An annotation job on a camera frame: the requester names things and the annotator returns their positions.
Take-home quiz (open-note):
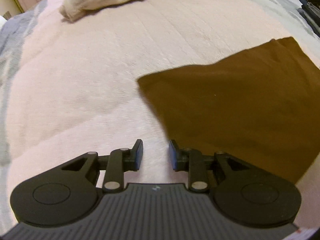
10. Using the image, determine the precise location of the stack of dark clothes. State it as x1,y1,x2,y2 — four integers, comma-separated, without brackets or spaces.
297,0,320,38

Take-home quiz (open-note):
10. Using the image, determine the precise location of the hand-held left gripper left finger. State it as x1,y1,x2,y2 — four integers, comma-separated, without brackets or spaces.
60,139,144,193

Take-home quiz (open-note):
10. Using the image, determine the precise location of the brown garment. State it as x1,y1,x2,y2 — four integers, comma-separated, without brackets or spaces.
137,37,320,186

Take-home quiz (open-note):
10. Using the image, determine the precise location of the grey and pink bedspread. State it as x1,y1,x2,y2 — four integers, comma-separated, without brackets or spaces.
0,0,320,232

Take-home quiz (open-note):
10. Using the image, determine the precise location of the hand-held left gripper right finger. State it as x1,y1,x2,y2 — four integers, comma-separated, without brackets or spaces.
169,140,254,193

